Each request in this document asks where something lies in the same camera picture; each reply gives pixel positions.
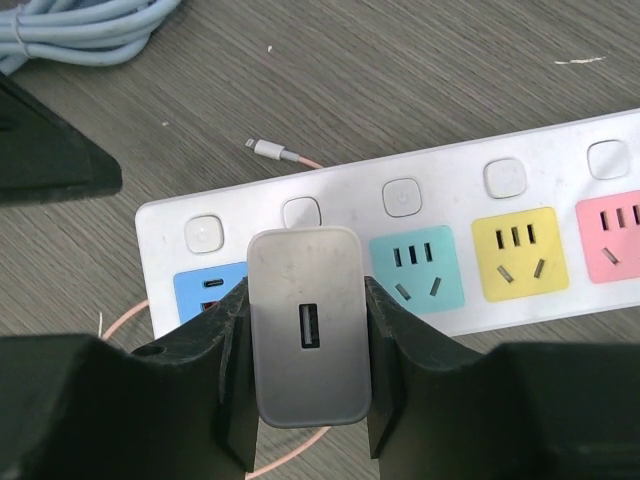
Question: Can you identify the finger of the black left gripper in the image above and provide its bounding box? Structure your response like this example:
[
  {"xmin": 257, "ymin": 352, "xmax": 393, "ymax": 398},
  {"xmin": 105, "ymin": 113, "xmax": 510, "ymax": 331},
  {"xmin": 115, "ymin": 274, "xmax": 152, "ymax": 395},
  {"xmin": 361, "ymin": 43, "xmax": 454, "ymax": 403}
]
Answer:
[{"xmin": 0, "ymin": 75, "xmax": 123, "ymax": 206}]

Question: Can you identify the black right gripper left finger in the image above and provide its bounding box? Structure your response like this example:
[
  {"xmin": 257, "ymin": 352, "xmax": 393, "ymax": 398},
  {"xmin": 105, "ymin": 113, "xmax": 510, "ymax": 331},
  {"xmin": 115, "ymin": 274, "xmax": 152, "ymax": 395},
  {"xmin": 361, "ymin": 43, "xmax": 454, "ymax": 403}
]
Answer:
[{"xmin": 1, "ymin": 283, "xmax": 258, "ymax": 479}]

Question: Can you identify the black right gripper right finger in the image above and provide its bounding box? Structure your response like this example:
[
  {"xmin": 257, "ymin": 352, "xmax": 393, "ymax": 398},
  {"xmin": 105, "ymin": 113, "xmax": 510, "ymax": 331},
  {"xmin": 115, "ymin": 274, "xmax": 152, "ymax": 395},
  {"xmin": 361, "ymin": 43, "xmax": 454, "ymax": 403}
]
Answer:
[{"xmin": 365, "ymin": 278, "xmax": 639, "ymax": 479}]

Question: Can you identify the white charger block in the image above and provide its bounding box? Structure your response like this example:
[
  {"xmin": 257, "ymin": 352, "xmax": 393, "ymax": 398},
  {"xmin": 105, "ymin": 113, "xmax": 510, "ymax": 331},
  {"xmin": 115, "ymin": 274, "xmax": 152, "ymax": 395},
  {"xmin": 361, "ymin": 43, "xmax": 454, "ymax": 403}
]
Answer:
[{"xmin": 247, "ymin": 226, "xmax": 372, "ymax": 429}]

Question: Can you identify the white power strip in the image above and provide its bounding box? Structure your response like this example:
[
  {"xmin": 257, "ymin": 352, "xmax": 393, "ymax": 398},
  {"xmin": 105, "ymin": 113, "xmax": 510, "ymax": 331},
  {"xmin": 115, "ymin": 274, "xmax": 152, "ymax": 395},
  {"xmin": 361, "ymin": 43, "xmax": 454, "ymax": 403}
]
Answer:
[{"xmin": 135, "ymin": 110, "xmax": 639, "ymax": 336}]

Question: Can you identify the blue USB adapter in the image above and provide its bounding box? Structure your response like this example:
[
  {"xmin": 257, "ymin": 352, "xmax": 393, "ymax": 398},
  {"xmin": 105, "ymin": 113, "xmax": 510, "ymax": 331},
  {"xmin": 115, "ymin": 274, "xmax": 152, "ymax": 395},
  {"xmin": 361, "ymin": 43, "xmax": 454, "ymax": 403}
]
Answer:
[{"xmin": 173, "ymin": 262, "xmax": 247, "ymax": 324}]

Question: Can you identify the light blue strip cable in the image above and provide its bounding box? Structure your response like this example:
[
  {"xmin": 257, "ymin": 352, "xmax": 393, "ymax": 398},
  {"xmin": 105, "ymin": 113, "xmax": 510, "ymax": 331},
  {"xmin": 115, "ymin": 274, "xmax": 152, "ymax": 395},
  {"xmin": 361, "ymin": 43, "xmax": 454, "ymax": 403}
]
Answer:
[{"xmin": 0, "ymin": 0, "xmax": 182, "ymax": 76}]

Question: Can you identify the pink thin cable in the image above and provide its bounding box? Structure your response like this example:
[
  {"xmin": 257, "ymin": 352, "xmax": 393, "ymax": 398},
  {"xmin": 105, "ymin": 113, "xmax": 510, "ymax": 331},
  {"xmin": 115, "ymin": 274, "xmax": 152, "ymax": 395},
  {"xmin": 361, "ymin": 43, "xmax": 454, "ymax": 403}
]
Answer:
[{"xmin": 102, "ymin": 138, "xmax": 334, "ymax": 476}]

